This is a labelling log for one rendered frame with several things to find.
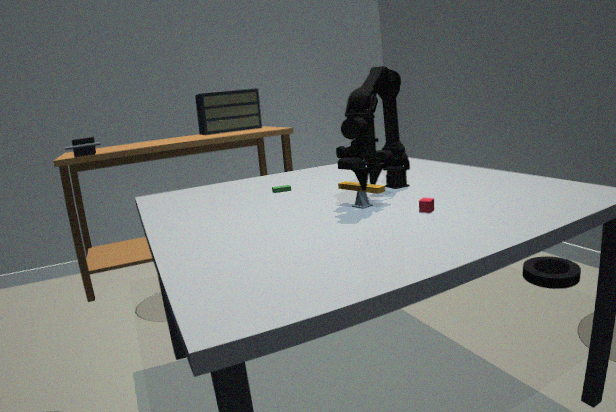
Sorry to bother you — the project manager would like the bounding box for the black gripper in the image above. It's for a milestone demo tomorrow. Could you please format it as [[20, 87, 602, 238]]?
[[338, 134, 394, 190]]

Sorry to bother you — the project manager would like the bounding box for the small red cube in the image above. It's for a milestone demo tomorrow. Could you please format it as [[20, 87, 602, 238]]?
[[419, 198, 434, 213]]

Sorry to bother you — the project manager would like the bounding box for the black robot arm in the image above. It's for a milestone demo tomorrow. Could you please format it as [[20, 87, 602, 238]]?
[[336, 66, 410, 189]]

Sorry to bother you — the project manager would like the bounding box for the yellow bar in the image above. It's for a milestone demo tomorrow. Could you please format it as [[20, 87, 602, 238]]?
[[338, 181, 385, 194]]

